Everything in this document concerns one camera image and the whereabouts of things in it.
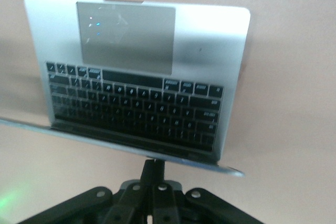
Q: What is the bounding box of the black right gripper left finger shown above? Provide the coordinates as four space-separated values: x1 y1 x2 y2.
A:
18 159 154 224

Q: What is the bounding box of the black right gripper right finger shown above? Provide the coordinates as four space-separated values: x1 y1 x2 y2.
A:
152 159 263 224

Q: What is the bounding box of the silver laptop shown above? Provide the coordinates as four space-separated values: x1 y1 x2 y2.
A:
0 0 251 178

